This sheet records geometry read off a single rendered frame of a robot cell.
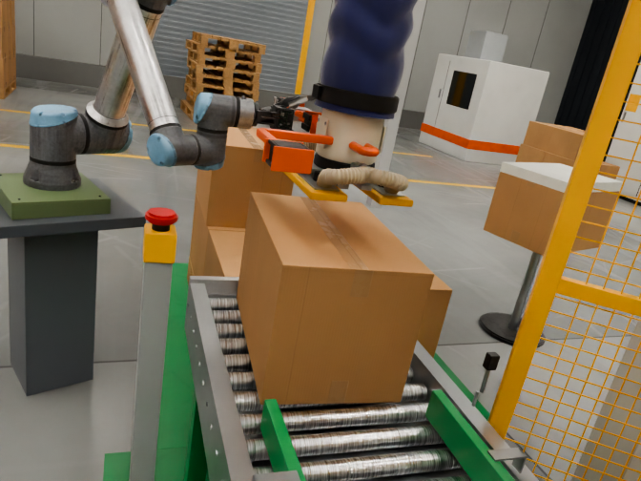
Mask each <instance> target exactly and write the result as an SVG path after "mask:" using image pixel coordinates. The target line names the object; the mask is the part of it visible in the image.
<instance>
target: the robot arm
mask: <svg viewBox="0 0 641 481"><path fill-rule="evenodd" d="M100 1H101V2H102V4H103V5H105V6H107V7H108V8H109V11H110V14H111V17H112V19H113V22H114V27H115V30H116V35H115V38H114V43H113V46H112V49H111V52H110V55H109V58H108V61H107V65H106V68H105V71H104V73H103V76H102V79H101V82H100V85H99V88H98V92H97V95H96V98H95V100H94V101H91V102H89V103H88V105H87V107H86V110H85V113H79V112H78V111H77V110H76V109H75V108H74V107H71V106H65V105H55V104H48V105H39V106H36V107H34V108H32V109H31V116H30V121H29V123H30V161H29V163H28V166H27V168H26V170H25V172H24V175H23V183H24V184H26V185H27V186H29V187H31V188H35V189H39V190H46V191H70V190H74V189H77V188H79V187H80V186H81V176H80V175H79V172H78V169H77V167H76V155H93V154H116V153H122V152H124V151H126V150H127V149H128V148H129V145H131V142H132V139H133V129H131V127H132V123H131V121H130V119H129V117H128V115H127V114H126V111H127V109H128V106H129V103H130V100H131V98H132V95H133V92H134V88H135V90H136V93H137V96H138V99H139V102H140V105H141V108H142V111H143V114H144V116H145V119H146V122H147V125H148V128H149V131H150V132H149V134H150V136H149V138H148V141H147V150H148V151H147V152H148V155H149V158H150V159H151V161H152V162H153V163H154V164H155V165H157V166H166V167H173V166H184V165H194V166H195V167H196V168H197V169H200V170H206V171H209V170H212V171H214V170H218V169H220V168H222V167H223V164H224V159H225V150H226V141H227V134H228V127H235V128H242V129H250V128H251V127H252V126H255V127H256V126H257V125H258V124H266V125H270V128H271V129H278V130H285V131H293V132H294V130H292V126H293V119H294V113H295V112H294V111H295V110H293V109H296V108H298V106H299V105H300V104H303V103H305V102H307V101H312V100H314V99H315V97H312V95H297V96H288V97H285V98H284V99H282V100H281V101H280V102H278V103H276V104H275V105H273V106H272V105H271V107H269V106H268V107H264V108H259V104H258V103H257V102H254V100H253V99H252V98H245V95H243V96H242V97H241V98H240V97H237V96H231V95H224V94H213V93H200V94H198V95H197V97H196V103H195V107H194V117H193V120H194V123H195V124H197V128H196V135H193V134H183V131H182V128H181V126H180V124H179V122H178V119H177V116H176V112H175V109H174V106H173V103H172V100H171V98H170V95H169V92H168V89H167V86H166V83H165V80H164V77H163V74H162V71H161V69H160V66H159V63H158V60H157V58H156V55H155V50H154V47H153V44H152V41H153V38H154V35H155V31H156V28H157V25H158V23H159V20H160V17H161V14H163V12H164V10H165V7H166V6H172V5H173V4H174V3H175V2H176V0H100ZM286 107H289V108H286ZM290 108H293V109H290Z"/></svg>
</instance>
